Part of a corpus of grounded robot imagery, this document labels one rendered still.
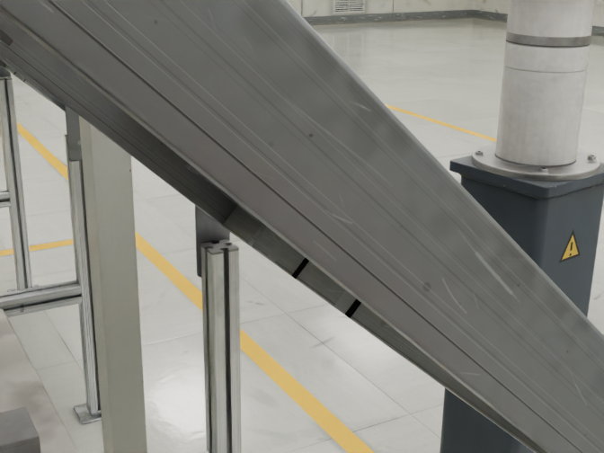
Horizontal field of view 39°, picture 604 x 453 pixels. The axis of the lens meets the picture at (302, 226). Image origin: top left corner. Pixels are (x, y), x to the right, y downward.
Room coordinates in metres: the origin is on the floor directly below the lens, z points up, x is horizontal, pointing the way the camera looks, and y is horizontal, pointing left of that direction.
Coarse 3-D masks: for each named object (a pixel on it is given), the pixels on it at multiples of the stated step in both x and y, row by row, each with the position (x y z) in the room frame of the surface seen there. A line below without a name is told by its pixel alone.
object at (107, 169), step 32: (96, 160) 1.21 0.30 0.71; (128, 160) 1.24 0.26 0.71; (96, 192) 1.21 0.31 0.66; (128, 192) 1.24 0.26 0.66; (96, 224) 1.21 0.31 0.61; (128, 224) 1.24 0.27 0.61; (96, 256) 1.22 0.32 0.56; (128, 256) 1.23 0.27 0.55; (96, 288) 1.24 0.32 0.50; (128, 288) 1.23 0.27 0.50; (96, 320) 1.25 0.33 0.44; (128, 320) 1.23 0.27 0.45; (128, 352) 1.23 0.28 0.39; (128, 384) 1.23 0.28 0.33; (128, 416) 1.23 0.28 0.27; (128, 448) 1.22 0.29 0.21
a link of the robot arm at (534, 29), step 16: (512, 0) 1.26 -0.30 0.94; (528, 0) 1.23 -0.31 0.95; (544, 0) 1.22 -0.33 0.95; (560, 0) 1.21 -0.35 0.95; (576, 0) 1.21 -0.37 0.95; (592, 0) 1.23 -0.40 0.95; (512, 16) 1.26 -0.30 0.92; (528, 16) 1.23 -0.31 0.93; (544, 16) 1.22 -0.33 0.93; (560, 16) 1.22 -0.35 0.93; (576, 16) 1.22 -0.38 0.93; (592, 16) 1.25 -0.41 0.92; (512, 32) 1.26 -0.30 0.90; (528, 32) 1.23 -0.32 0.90; (544, 32) 1.22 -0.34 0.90; (560, 32) 1.22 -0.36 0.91; (576, 32) 1.22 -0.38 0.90
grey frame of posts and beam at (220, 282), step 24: (216, 264) 1.04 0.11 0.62; (216, 288) 1.04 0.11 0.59; (216, 312) 1.04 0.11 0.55; (216, 336) 1.03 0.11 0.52; (216, 360) 1.03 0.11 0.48; (240, 360) 1.05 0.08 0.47; (216, 384) 1.03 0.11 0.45; (240, 384) 1.05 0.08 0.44; (216, 408) 1.03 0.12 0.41; (240, 408) 1.05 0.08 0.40; (216, 432) 1.03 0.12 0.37; (240, 432) 1.05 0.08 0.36
